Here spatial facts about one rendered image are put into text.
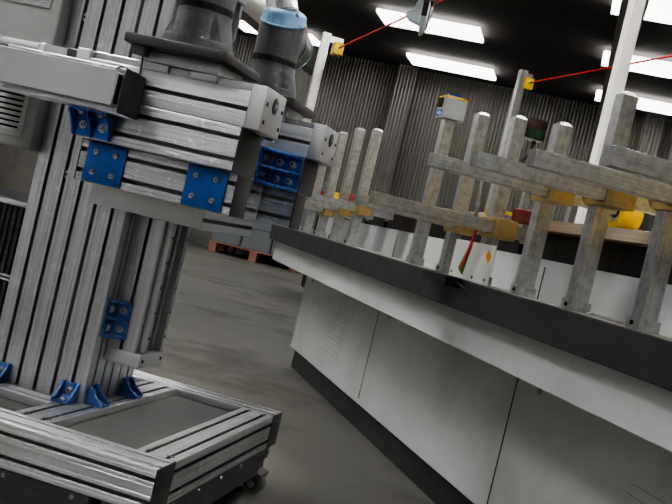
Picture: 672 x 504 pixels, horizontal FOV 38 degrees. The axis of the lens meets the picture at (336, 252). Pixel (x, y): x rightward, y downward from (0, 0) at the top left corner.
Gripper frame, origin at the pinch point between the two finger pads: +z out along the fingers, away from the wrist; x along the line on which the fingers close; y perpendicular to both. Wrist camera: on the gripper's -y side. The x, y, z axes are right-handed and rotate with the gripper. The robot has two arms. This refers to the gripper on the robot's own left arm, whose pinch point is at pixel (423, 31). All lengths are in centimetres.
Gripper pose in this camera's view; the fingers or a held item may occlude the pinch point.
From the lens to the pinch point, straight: 269.2
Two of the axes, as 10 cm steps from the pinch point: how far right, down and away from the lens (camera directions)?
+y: -9.5, -2.3, 2.3
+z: -2.4, 9.7, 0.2
